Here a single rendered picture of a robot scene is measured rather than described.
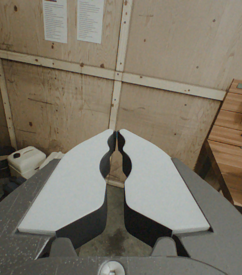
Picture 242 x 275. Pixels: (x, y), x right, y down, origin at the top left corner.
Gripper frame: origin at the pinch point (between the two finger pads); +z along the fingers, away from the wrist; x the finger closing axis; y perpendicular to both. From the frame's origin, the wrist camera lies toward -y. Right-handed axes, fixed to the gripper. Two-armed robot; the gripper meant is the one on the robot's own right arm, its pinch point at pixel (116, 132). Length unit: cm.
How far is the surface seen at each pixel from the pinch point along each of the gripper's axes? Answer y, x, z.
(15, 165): 103, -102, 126
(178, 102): 40, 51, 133
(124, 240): 148, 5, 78
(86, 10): -26, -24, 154
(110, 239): 146, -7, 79
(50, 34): -10, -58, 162
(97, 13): -24, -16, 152
